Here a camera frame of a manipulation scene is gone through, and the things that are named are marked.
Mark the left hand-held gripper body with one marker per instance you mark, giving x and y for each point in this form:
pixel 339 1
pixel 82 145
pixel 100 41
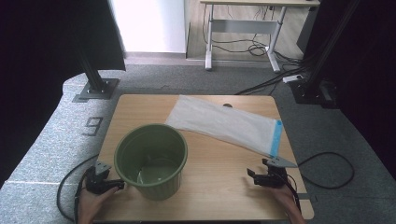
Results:
pixel 95 183

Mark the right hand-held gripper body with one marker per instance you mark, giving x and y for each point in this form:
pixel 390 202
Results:
pixel 274 179

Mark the green plastic bin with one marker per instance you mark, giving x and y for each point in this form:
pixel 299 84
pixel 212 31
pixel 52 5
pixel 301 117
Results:
pixel 149 189

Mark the translucent white plastic bag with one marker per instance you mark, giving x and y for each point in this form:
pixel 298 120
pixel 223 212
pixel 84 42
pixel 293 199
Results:
pixel 218 121

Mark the person's right hand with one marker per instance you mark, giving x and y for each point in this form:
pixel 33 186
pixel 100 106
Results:
pixel 286 199

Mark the person's left hand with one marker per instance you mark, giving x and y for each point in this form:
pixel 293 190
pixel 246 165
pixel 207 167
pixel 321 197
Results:
pixel 88 207

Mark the grey tape piece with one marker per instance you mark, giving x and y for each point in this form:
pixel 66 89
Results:
pixel 305 196

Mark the grey tape number mark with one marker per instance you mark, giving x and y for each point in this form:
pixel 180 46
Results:
pixel 97 127

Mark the black metal stand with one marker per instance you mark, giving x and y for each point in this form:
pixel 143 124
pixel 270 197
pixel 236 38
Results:
pixel 314 93
pixel 93 77

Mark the white power strip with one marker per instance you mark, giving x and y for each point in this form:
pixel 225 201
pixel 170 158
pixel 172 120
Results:
pixel 292 78

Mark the black curtain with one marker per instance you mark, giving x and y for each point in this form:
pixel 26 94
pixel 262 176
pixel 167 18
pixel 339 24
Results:
pixel 373 77
pixel 37 62

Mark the white-legged desk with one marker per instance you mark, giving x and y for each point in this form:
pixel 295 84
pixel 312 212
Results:
pixel 243 26

